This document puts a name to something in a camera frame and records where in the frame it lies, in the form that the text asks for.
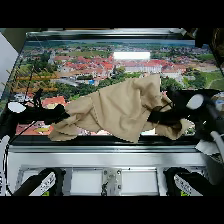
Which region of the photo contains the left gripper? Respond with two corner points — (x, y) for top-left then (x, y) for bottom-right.
(44, 103), (71, 125)

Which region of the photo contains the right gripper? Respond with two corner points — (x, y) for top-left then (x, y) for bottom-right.
(146, 108), (183, 130)

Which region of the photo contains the beige garment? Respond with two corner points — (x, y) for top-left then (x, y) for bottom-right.
(48, 73), (195, 144)

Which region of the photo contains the black cable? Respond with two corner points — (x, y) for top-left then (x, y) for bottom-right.
(150, 101), (175, 116)
(7, 120), (38, 145)

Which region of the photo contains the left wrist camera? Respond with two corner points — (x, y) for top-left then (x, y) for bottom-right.
(32, 88), (45, 108)

